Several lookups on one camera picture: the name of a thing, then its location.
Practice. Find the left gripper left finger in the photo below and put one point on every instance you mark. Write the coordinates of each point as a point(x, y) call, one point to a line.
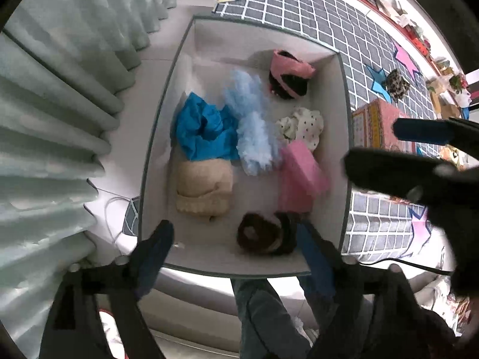
point(73, 328)

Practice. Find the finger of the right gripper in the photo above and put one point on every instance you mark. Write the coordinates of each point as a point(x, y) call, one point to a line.
point(459, 133)

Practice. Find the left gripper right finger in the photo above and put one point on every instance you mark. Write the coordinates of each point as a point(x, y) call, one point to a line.
point(376, 313)

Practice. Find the large pink foam sponge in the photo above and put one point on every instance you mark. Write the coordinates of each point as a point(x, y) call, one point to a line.
point(301, 180)

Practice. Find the light blue fluffy cloth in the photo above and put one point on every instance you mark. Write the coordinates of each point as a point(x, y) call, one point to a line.
point(258, 145)

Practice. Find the leopard print fabric piece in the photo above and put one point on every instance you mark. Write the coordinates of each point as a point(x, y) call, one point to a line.
point(396, 85)

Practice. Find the pink tissue box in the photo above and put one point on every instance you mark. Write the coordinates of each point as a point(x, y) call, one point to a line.
point(373, 127)

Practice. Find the dark brown fuzzy item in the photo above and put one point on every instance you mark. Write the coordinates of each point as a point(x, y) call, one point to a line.
point(259, 236)

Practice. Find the white polka dot cloth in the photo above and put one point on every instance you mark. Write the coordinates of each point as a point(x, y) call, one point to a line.
point(304, 125)

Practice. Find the white storage bin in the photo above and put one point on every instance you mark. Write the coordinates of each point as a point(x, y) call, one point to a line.
point(211, 48)

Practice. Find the pink black knitted item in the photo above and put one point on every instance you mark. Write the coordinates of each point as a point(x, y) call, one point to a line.
point(289, 76)

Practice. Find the beige knitted hat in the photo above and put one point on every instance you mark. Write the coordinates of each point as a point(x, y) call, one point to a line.
point(204, 187)

